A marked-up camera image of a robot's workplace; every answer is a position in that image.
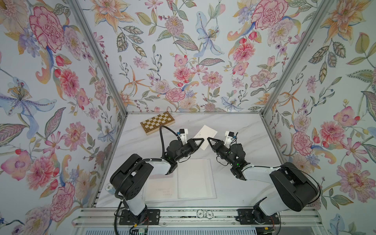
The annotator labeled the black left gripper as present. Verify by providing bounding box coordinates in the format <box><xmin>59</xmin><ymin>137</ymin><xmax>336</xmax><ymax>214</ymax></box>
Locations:
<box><xmin>173</xmin><ymin>139</ymin><xmax>204</xmax><ymax>163</ymax></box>

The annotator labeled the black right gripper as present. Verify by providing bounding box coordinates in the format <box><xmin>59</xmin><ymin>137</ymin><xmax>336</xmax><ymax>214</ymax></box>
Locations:
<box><xmin>209</xmin><ymin>137</ymin><xmax>237</xmax><ymax>169</ymax></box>

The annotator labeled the white photo album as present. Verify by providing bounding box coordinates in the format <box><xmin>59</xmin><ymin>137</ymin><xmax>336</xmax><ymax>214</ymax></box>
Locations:
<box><xmin>143</xmin><ymin>159</ymin><xmax>216</xmax><ymax>203</ymax></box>

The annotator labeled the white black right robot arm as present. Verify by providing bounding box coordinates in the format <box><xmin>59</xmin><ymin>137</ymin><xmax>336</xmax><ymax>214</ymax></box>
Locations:
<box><xmin>207</xmin><ymin>137</ymin><xmax>321</xmax><ymax>225</ymax></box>

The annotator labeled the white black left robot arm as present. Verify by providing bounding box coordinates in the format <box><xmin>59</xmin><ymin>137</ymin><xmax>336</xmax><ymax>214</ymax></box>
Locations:
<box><xmin>110</xmin><ymin>138</ymin><xmax>205</xmax><ymax>217</ymax></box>

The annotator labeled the wooden folding chess board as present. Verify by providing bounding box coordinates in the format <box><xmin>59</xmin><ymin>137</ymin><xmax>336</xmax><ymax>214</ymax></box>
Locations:
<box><xmin>140</xmin><ymin>112</ymin><xmax>175</xmax><ymax>135</ymax></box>

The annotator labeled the thin black right cable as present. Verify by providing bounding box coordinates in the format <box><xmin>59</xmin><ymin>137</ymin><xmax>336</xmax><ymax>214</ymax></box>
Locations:
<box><xmin>215</xmin><ymin>155</ymin><xmax>322</xmax><ymax>235</ymax></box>

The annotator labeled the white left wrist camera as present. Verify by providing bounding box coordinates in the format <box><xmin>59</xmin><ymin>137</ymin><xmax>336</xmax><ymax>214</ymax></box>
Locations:
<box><xmin>177</xmin><ymin>129</ymin><xmax>189</xmax><ymax>145</ymax></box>

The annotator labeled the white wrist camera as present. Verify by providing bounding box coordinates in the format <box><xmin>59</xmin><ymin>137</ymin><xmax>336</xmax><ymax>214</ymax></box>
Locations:
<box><xmin>177</xmin><ymin>129</ymin><xmax>189</xmax><ymax>145</ymax></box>
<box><xmin>224</xmin><ymin>131</ymin><xmax>237</xmax><ymax>147</ymax></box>

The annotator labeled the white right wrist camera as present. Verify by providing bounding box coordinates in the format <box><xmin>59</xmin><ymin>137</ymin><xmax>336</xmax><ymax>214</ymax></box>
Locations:
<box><xmin>224</xmin><ymin>131</ymin><xmax>237</xmax><ymax>147</ymax></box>

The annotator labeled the black corrugated left cable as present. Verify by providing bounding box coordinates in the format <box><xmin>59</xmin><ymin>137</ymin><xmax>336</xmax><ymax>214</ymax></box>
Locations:
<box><xmin>114</xmin><ymin>125</ymin><xmax>180</xmax><ymax>235</ymax></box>

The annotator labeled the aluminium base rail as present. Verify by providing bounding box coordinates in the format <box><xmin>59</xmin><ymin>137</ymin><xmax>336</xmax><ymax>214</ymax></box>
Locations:
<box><xmin>73</xmin><ymin>207</ymin><xmax>326</xmax><ymax>235</ymax></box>

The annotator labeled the aluminium corner post right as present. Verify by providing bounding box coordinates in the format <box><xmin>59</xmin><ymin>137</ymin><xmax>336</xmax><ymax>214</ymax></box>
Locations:
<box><xmin>260</xmin><ymin>0</ymin><xmax>332</xmax><ymax>117</ymax></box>

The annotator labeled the aluminium corner post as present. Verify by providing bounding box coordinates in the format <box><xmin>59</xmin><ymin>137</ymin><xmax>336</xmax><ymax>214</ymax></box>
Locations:
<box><xmin>68</xmin><ymin>0</ymin><xmax>128</xmax><ymax>117</ymax></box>
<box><xmin>260</xmin><ymin>0</ymin><xmax>332</xmax><ymax>117</ymax></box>

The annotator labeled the aluminium corner post left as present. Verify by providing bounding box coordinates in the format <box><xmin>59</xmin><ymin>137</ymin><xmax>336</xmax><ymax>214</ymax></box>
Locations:
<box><xmin>68</xmin><ymin>0</ymin><xmax>128</xmax><ymax>117</ymax></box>

